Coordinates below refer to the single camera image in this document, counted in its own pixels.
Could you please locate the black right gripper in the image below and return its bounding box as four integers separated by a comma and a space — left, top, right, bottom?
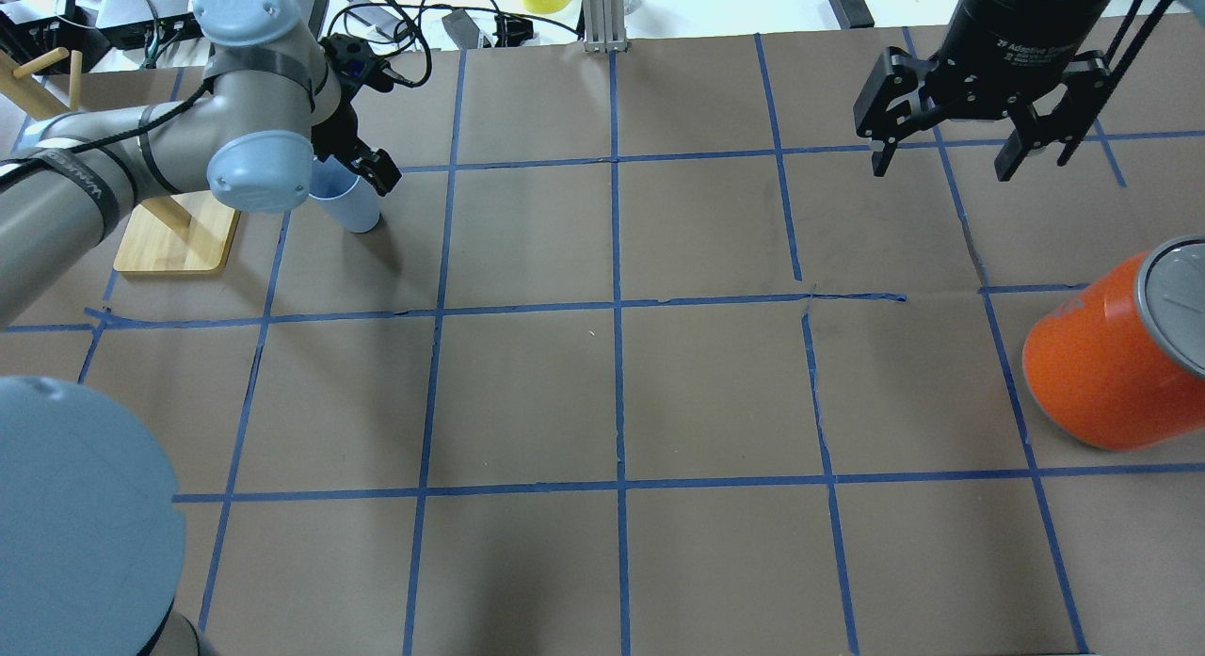
853, 0, 1111, 183

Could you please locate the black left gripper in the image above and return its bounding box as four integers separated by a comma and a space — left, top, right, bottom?
311, 100, 402, 197

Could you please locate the light blue plastic cup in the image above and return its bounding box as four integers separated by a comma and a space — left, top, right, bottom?
308, 157, 380, 234

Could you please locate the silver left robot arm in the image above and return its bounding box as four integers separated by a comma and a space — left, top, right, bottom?
2, 0, 402, 655

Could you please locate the black power brick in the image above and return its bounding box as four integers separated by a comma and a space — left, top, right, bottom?
827, 0, 876, 30

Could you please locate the wooden mug stand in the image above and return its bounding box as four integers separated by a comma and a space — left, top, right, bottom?
1, 47, 239, 276

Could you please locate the orange can with grey lid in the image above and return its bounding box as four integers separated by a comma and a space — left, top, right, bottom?
1021, 235, 1204, 451

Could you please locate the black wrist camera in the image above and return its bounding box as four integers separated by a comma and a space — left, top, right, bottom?
319, 34, 396, 103

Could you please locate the aluminium frame post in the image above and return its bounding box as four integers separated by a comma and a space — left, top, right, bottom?
581, 0, 630, 53

